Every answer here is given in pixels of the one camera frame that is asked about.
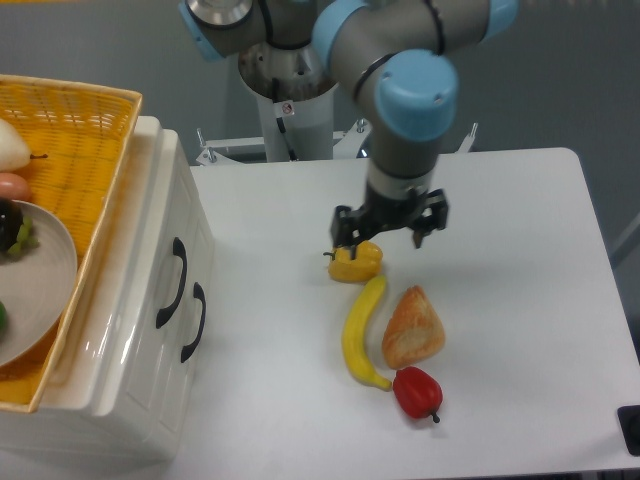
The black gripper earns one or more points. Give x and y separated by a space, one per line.
421 213

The white drawer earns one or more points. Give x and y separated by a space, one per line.
152 364

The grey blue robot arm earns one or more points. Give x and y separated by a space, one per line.
392 60

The white drawer cabinet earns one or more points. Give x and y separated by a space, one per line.
66 420

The yellow bell pepper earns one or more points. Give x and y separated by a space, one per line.
361 267

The triangular pastry bread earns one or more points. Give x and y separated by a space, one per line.
414 332

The yellow banana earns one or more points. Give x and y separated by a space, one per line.
353 337

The red bell pepper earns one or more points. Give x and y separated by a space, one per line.
418 394

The black corner device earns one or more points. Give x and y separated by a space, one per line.
629 420

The yellow woven basket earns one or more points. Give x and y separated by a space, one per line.
80 134

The grey round plate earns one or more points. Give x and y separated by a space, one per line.
37 286

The green grape bunch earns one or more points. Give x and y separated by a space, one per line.
21 239

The pink sausage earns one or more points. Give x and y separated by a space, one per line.
14 187

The dark purple eggplant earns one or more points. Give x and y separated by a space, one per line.
11 220

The white pear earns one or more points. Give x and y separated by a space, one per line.
15 153

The green vegetable piece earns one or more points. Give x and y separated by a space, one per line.
3 317

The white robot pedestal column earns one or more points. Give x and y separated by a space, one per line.
295 100

